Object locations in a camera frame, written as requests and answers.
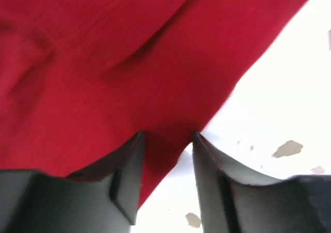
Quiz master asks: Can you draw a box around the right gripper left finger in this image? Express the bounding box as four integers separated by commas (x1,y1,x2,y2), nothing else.
1,132,144,233

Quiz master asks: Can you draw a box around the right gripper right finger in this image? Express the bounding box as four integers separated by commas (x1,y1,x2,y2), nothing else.
192,133,330,233

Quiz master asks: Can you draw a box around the red t shirt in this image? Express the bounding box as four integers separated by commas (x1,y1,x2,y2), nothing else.
1,0,307,203

